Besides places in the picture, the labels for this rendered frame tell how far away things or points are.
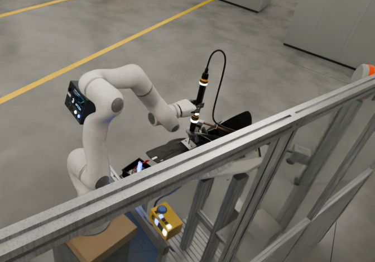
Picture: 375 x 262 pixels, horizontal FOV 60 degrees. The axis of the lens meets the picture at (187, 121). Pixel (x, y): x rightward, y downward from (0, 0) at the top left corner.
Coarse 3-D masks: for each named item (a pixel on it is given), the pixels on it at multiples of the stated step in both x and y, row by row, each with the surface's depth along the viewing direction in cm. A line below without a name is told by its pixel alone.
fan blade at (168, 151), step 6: (168, 144) 198; (174, 144) 198; (180, 144) 198; (150, 150) 196; (156, 150) 194; (162, 150) 193; (168, 150) 193; (174, 150) 193; (180, 150) 193; (186, 150) 194; (150, 156) 190; (156, 156) 189; (162, 156) 188; (168, 156) 188; (174, 156) 189; (156, 162) 184
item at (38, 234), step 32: (320, 96) 93; (352, 96) 100; (256, 128) 75; (288, 128) 82; (192, 160) 63; (224, 160) 68; (352, 160) 163; (96, 192) 53; (128, 192) 54; (160, 192) 59; (256, 192) 99; (32, 224) 46; (64, 224) 47; (96, 224) 52; (0, 256) 42; (32, 256) 46; (288, 256) 220
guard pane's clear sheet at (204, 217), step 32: (320, 128) 104; (352, 128) 131; (256, 160) 85; (288, 160) 102; (320, 160) 129; (192, 192) 71; (224, 192) 84; (288, 192) 125; (320, 192) 168; (128, 224) 62; (160, 224) 71; (192, 224) 82; (224, 224) 99; (256, 224) 123; (288, 224) 163; (64, 256) 55; (96, 256) 61; (128, 256) 70; (160, 256) 81; (192, 256) 97; (224, 256) 121; (256, 256) 159
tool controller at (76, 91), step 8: (72, 80) 219; (72, 88) 217; (80, 96) 209; (72, 104) 218; (80, 104) 210; (88, 104) 207; (72, 112) 219; (80, 112) 210; (88, 112) 211; (80, 120) 211
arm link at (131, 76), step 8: (128, 64) 133; (88, 72) 130; (96, 72) 130; (104, 72) 130; (112, 72) 130; (120, 72) 130; (128, 72) 130; (136, 72) 132; (144, 72) 137; (80, 80) 128; (88, 80) 126; (112, 80) 132; (120, 80) 131; (128, 80) 131; (136, 80) 133; (144, 80) 137; (80, 88) 128; (120, 88) 136; (136, 88) 137; (144, 88) 139
